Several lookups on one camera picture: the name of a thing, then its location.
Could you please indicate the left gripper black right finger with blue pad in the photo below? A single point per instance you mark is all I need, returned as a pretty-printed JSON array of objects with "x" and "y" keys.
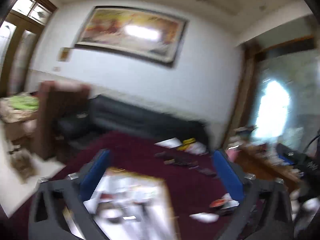
[{"x": 264, "y": 210}]

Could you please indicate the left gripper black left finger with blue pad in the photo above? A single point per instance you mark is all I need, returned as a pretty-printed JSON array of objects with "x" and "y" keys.
[{"x": 46, "y": 220}]

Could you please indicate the black tape roll red core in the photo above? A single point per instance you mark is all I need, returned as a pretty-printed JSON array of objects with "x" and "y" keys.
[{"x": 224, "y": 203}]

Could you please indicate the small white plastic bottle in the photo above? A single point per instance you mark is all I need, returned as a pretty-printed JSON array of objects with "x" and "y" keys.
[{"x": 205, "y": 217}]

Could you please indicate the white gloved right hand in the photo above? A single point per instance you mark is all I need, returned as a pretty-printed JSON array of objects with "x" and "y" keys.
[{"x": 303, "y": 210}]

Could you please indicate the wooden dresser with clutter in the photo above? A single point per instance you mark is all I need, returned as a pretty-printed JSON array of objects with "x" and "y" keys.
[{"x": 260, "y": 159}]

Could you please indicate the dark red velvet bedspread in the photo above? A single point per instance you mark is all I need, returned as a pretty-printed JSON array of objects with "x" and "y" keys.
[{"x": 189, "y": 191}]

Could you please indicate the pink thermos bottle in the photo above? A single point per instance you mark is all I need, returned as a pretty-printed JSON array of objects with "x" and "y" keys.
[{"x": 232, "y": 154}]

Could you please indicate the mirror over dresser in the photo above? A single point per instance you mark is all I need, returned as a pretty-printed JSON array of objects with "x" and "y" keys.
[{"x": 286, "y": 103}]

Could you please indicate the white gold-edged storage box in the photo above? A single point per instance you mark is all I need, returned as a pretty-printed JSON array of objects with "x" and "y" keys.
[{"x": 126, "y": 205}]

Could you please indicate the brown wooden nightstand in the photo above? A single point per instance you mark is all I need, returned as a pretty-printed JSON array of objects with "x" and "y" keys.
[{"x": 56, "y": 99}]

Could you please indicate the yellow object on bed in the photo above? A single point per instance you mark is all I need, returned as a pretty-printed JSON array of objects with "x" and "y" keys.
[{"x": 186, "y": 144}]

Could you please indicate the black leather headboard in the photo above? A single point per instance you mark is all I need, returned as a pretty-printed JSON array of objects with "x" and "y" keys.
[{"x": 103, "y": 115}]

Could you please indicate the framed wall painting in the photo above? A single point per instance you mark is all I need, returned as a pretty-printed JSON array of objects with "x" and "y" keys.
[{"x": 143, "y": 34}]

